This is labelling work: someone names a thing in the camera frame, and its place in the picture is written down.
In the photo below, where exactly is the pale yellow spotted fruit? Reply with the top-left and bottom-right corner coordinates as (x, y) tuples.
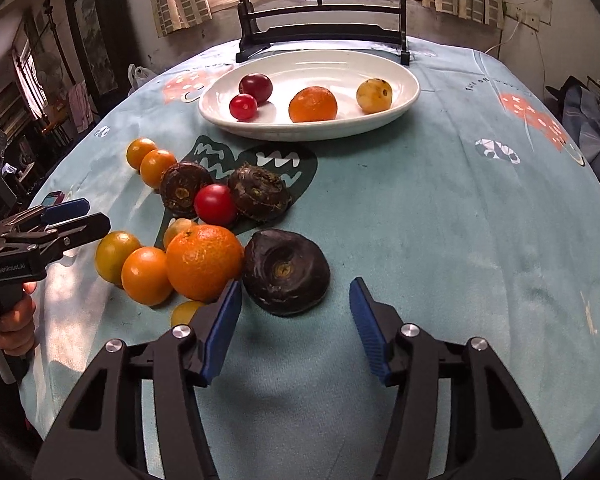
(356, 78), (394, 114)

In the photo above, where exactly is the dark framed picture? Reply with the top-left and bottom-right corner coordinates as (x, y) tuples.
(62, 0), (131, 106)

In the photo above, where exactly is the small dark mangosteen top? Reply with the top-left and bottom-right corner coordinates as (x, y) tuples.
(160, 162), (214, 220)

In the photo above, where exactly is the small red cherry tomato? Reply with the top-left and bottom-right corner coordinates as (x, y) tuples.
(229, 93), (259, 122)

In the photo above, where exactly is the orange cherry tomato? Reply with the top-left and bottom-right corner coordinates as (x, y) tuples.
(121, 246), (175, 306)
(126, 137), (158, 170)
(139, 149), (178, 189)

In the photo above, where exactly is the blue clothes pile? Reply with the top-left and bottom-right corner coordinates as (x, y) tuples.
(545, 76), (600, 181)

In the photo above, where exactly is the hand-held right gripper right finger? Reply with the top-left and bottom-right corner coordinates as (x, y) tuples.
(349, 276), (563, 480)

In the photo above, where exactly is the white plastic bag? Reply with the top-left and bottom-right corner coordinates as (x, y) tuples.
(128, 64), (158, 95)

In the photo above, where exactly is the white wall cable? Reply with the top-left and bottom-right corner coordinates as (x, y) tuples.
(482, 2), (551, 56)

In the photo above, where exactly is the large orange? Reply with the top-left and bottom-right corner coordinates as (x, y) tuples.
(165, 224), (245, 303)

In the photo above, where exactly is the light blue printed tablecloth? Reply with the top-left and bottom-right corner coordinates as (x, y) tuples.
(17, 37), (600, 480)

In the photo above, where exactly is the yellow-green cherry tomato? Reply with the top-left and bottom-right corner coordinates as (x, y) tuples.
(95, 230), (142, 285)

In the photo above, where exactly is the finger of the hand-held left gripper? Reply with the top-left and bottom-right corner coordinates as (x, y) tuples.
(0, 198), (91, 233)
(0, 212), (112, 262)

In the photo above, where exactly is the white oval plate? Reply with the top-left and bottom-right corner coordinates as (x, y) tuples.
(198, 49), (421, 142)

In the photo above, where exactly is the small orange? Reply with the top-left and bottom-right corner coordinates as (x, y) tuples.
(288, 86), (339, 124)

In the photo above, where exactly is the person's left hand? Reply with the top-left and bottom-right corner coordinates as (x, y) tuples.
(0, 280), (38, 357)

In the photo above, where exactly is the round painted table screen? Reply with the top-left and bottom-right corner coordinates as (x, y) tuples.
(231, 0), (412, 66)

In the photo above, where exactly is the dark red cherry tomato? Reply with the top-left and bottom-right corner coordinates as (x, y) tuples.
(238, 73), (273, 105)

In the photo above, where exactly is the yellow cherry tomato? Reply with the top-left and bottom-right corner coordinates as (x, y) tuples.
(170, 300), (207, 328)

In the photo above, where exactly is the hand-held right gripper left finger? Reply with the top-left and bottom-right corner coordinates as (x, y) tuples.
(30, 279), (243, 480)

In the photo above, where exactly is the large dark purple mangosteen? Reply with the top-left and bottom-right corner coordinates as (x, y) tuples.
(228, 162), (292, 224)

